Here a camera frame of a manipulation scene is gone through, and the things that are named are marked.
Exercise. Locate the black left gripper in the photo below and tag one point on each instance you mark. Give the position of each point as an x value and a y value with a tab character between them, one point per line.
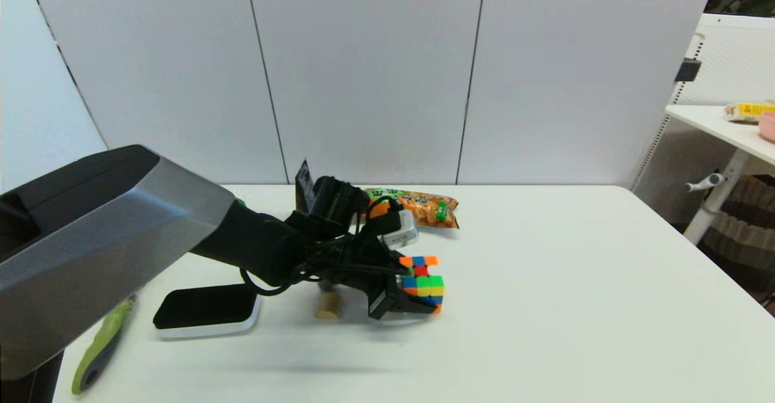
363	273

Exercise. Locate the multicolour rubiks cube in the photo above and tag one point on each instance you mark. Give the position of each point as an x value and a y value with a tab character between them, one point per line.
424	282

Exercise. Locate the black and grey left robot arm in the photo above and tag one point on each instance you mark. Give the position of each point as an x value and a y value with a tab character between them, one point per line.
91	239

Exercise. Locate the small wooden cork cylinder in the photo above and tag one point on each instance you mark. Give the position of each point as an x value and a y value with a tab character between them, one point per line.
329	309

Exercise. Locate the orange snack bag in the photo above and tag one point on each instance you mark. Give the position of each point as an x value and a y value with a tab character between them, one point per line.
430	209

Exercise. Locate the black squeeze tube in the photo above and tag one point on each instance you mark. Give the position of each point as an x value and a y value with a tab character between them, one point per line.
303	185

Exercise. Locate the black and white eraser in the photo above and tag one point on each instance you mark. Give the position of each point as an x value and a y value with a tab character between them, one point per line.
206	307

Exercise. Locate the striped brown fabric basket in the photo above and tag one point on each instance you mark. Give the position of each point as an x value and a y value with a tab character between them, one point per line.
745	233

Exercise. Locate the white side table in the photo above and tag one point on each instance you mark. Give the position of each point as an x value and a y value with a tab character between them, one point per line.
714	123

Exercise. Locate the black clamp box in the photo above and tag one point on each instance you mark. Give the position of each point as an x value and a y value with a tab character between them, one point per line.
687	70

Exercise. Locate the yellow box on side table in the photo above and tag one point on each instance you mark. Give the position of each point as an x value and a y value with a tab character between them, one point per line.
748	111

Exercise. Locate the pink bowl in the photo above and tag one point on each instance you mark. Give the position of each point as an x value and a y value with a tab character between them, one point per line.
768	126

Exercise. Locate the white perforated partition panel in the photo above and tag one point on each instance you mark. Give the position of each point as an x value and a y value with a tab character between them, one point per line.
732	58

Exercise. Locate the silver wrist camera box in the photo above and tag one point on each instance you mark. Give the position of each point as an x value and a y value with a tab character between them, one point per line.
404	232

